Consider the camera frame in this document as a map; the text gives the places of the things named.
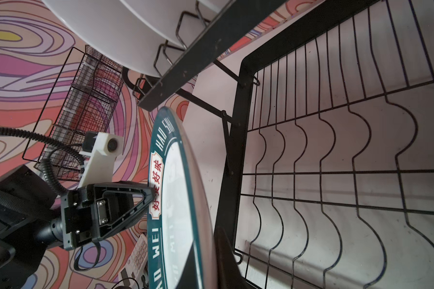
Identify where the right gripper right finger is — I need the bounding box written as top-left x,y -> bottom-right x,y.
214,227 -> 248,289

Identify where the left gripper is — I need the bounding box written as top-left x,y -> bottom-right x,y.
36,181 -> 156,250

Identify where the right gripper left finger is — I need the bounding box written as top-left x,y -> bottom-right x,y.
176,249 -> 198,289

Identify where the black rimmed lettered plate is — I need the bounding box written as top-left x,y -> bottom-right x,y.
147,107 -> 218,289

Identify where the white plate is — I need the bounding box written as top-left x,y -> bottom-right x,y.
44,1 -> 183,77

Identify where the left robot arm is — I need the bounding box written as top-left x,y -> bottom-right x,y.
0,127 -> 156,289

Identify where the white calculator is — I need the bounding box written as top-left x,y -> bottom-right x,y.
118,234 -> 148,289

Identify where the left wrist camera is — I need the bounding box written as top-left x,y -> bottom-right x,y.
77,131 -> 124,189

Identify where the left wall wire basket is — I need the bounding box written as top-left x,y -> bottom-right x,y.
21,45 -> 125,183

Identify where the black wire dish rack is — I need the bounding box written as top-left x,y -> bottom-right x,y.
137,0 -> 434,289

